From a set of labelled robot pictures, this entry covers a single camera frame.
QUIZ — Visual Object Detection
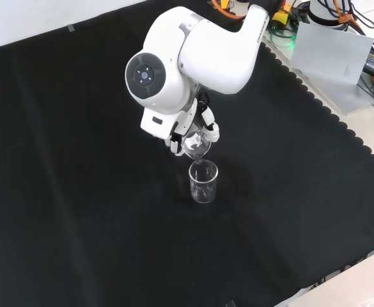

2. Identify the clear glass beaker with water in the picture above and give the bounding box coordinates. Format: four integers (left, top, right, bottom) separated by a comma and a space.
181, 125, 213, 161

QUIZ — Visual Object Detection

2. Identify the clear glass beaker with spout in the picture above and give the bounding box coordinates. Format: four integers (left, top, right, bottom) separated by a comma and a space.
188, 159, 220, 204

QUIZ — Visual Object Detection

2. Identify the green cable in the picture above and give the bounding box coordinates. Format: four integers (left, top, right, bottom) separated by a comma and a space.
269, 24, 299, 49

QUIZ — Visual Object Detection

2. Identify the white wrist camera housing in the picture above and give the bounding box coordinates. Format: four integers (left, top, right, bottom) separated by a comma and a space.
140, 107, 178, 140

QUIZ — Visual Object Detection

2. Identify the pale grey board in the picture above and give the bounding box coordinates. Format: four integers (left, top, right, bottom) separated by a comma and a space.
288, 21, 374, 114

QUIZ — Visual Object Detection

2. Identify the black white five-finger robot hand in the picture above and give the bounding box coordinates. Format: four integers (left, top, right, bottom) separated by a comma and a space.
166, 91, 221, 157

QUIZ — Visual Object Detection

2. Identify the orange cable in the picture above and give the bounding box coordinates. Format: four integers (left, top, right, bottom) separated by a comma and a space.
210, 0, 249, 20

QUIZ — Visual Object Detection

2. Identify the black cable bundle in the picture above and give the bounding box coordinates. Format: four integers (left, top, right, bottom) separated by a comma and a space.
320, 0, 374, 30

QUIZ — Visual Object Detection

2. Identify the black bench cloth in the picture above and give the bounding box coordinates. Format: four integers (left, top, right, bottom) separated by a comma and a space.
0, 0, 374, 307

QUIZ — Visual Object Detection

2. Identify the yellow stop button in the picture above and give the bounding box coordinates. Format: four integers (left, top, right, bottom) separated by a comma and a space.
270, 9, 295, 28

